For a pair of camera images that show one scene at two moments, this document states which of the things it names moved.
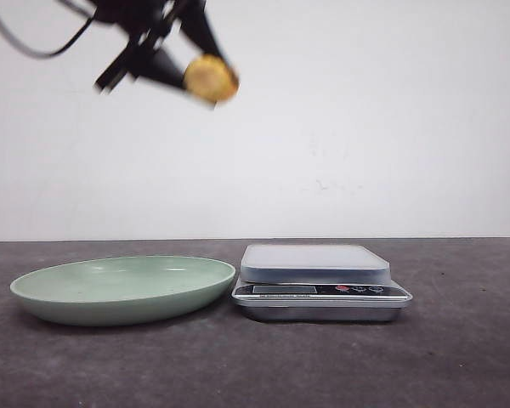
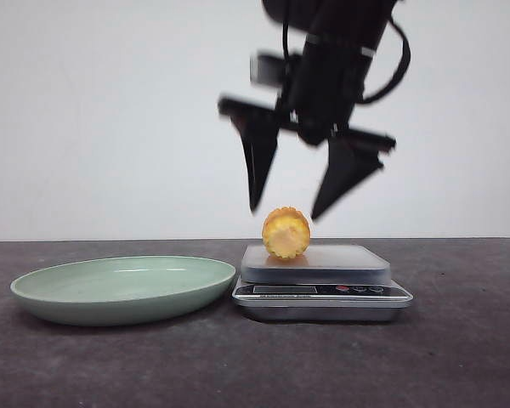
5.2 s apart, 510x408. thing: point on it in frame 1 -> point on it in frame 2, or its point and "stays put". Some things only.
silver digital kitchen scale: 316,283 stays put
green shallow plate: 121,291 stays put
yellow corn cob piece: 209,77 -> 286,232
